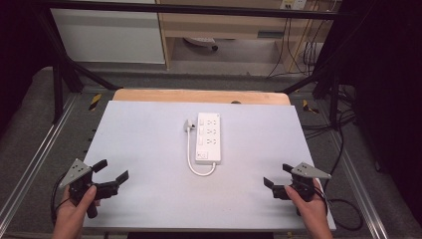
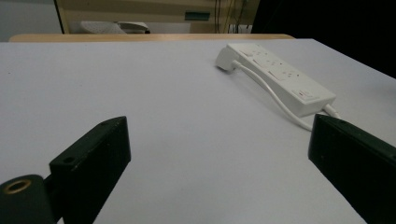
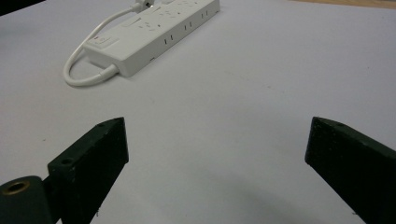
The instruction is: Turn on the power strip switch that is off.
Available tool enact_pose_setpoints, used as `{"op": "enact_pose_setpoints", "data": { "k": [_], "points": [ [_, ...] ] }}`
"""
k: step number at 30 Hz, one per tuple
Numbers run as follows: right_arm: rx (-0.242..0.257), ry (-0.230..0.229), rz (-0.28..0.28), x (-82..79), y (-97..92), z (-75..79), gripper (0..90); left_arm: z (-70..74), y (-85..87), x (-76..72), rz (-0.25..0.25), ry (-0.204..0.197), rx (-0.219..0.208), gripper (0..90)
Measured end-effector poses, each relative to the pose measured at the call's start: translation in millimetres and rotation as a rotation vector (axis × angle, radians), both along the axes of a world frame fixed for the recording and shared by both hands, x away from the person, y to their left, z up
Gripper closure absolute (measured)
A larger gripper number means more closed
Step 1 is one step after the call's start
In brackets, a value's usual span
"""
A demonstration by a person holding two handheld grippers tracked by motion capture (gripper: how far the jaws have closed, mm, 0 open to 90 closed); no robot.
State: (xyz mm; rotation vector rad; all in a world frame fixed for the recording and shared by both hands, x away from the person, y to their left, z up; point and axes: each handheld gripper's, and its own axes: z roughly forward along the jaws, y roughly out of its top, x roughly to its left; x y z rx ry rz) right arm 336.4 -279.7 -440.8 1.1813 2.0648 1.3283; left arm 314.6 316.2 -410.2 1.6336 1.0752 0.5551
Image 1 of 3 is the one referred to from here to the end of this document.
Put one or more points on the wooden table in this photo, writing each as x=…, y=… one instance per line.
x=166, y=95

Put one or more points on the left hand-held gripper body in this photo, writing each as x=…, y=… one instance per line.
x=78, y=171

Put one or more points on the black metal frame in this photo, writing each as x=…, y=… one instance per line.
x=199, y=10

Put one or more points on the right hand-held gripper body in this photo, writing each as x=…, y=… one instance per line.
x=308, y=171

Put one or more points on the black curtain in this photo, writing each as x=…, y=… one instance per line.
x=391, y=99
x=20, y=49

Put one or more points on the white plug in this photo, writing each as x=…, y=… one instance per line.
x=188, y=124

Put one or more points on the white wall socket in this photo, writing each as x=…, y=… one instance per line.
x=293, y=4

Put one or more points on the white power strip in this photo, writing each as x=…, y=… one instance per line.
x=208, y=139

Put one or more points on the white cabinet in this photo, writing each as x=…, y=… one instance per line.
x=106, y=36

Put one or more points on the person's left hand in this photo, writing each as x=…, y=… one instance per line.
x=71, y=215

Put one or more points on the yellow black tape marker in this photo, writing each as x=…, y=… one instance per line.
x=95, y=101
x=309, y=107

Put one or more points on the aluminium rail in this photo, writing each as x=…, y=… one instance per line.
x=36, y=156
x=358, y=186

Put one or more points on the grey chair base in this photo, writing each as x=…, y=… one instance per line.
x=202, y=41

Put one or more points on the person's right hand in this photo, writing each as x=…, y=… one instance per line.
x=312, y=212

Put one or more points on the white table cover board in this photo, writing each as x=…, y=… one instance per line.
x=146, y=166

